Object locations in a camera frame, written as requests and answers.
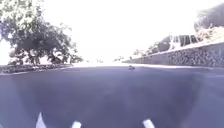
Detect grey asphalt road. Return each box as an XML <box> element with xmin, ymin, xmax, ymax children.
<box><xmin>0</xmin><ymin>64</ymin><xmax>224</xmax><ymax>128</ymax></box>

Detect row of bushes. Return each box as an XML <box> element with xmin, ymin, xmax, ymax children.
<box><xmin>132</xmin><ymin>35</ymin><xmax>172</xmax><ymax>57</ymax></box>

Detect robot's own part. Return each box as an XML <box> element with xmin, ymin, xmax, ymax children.
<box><xmin>70</xmin><ymin>120</ymin><xmax>83</xmax><ymax>128</ymax></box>
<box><xmin>142</xmin><ymin>118</ymin><xmax>156</xmax><ymax>128</ymax></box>

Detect white railing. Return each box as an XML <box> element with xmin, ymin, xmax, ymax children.
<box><xmin>167</xmin><ymin>32</ymin><xmax>202</xmax><ymax>51</ymax></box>

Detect group of leafy trees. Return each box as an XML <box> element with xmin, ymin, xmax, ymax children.
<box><xmin>0</xmin><ymin>0</ymin><xmax>84</xmax><ymax>66</ymax></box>

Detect low dark hedge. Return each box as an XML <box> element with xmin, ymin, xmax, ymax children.
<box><xmin>0</xmin><ymin>63</ymin><xmax>73</xmax><ymax>75</ymax></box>

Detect stone retaining wall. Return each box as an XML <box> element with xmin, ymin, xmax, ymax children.
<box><xmin>122</xmin><ymin>40</ymin><xmax>224</xmax><ymax>70</ymax></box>

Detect trees above wall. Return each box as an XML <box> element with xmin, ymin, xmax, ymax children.
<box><xmin>194</xmin><ymin>4</ymin><xmax>224</xmax><ymax>43</ymax></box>

